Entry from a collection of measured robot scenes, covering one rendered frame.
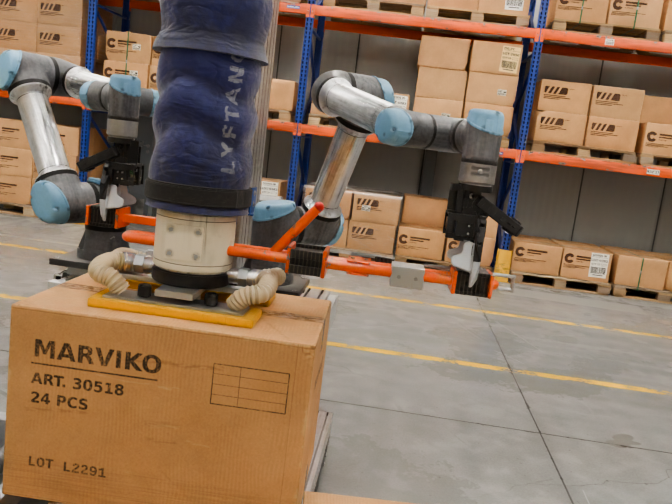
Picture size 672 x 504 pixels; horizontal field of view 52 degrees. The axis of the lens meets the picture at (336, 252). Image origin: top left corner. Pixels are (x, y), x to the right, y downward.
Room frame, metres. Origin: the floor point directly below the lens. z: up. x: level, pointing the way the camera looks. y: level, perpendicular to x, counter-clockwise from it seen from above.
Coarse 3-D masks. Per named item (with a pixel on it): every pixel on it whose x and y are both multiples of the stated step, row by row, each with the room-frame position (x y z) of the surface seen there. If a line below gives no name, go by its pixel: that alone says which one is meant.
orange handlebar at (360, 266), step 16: (144, 224) 1.73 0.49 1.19; (128, 240) 1.45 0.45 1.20; (144, 240) 1.45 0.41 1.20; (240, 256) 1.44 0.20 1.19; (256, 256) 1.43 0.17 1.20; (272, 256) 1.43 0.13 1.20; (352, 256) 1.48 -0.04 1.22; (352, 272) 1.43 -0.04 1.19; (368, 272) 1.42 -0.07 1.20; (384, 272) 1.42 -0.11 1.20; (432, 272) 1.42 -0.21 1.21; (448, 272) 1.46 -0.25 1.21; (496, 288) 1.42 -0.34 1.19
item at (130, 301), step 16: (144, 288) 1.37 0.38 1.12; (96, 304) 1.34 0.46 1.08; (112, 304) 1.33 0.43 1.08; (128, 304) 1.33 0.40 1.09; (144, 304) 1.34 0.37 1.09; (160, 304) 1.34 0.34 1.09; (176, 304) 1.35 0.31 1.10; (192, 304) 1.36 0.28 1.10; (208, 304) 1.36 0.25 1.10; (224, 304) 1.39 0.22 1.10; (192, 320) 1.33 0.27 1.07; (208, 320) 1.32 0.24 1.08; (224, 320) 1.32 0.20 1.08; (240, 320) 1.32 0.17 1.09; (256, 320) 1.36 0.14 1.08
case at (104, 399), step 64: (64, 320) 1.28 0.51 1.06; (128, 320) 1.28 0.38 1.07; (320, 320) 1.45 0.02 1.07; (64, 384) 1.28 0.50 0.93; (128, 384) 1.28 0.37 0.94; (192, 384) 1.27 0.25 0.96; (256, 384) 1.26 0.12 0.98; (320, 384) 1.60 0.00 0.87; (64, 448) 1.28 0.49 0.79; (128, 448) 1.27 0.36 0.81; (192, 448) 1.27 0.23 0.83; (256, 448) 1.26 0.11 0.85
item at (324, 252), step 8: (288, 248) 1.42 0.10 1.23; (296, 248) 1.48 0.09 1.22; (304, 248) 1.49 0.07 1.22; (312, 248) 1.50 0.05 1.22; (320, 248) 1.50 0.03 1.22; (328, 248) 1.46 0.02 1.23; (288, 256) 1.42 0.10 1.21; (296, 256) 1.41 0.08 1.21; (304, 256) 1.41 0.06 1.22; (312, 256) 1.41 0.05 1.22; (320, 256) 1.41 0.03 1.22; (288, 264) 1.42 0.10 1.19; (296, 264) 1.42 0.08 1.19; (304, 264) 1.42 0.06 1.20; (312, 264) 1.42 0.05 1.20; (320, 264) 1.42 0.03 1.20; (288, 272) 1.41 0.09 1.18; (296, 272) 1.41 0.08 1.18; (304, 272) 1.41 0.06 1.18; (312, 272) 1.41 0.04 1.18; (320, 272) 1.41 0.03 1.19
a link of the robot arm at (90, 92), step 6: (84, 84) 1.81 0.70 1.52; (90, 84) 1.79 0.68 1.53; (96, 84) 1.78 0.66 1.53; (102, 84) 1.77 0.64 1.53; (84, 90) 1.79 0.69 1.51; (90, 90) 1.78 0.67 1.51; (96, 90) 1.76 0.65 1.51; (84, 96) 1.79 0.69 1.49; (90, 96) 1.77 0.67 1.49; (96, 96) 1.76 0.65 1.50; (84, 102) 1.80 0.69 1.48; (90, 102) 1.78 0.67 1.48; (96, 102) 1.76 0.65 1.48; (90, 108) 1.80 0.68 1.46; (96, 108) 1.79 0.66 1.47; (102, 108) 1.77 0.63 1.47
